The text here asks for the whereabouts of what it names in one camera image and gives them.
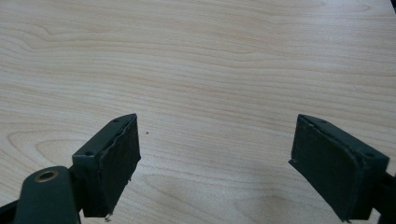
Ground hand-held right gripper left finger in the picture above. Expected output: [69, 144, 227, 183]
[71, 113, 142, 218]

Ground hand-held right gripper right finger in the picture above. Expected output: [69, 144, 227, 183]
[288, 113, 390, 222]

